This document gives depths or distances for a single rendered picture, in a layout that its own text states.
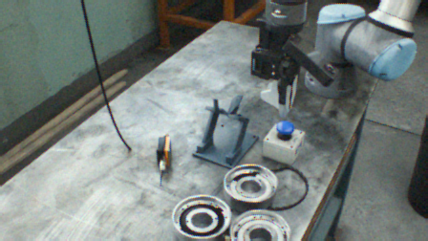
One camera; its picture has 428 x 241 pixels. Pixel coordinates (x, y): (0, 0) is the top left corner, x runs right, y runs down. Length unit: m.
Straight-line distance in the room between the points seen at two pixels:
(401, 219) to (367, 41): 1.15
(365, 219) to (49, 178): 1.42
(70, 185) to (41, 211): 0.09
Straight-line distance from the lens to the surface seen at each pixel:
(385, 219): 2.04
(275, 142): 0.94
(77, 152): 1.03
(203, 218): 0.83
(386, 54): 1.04
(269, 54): 0.84
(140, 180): 0.93
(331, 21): 1.13
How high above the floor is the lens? 1.43
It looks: 36 degrees down
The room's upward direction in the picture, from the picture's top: straight up
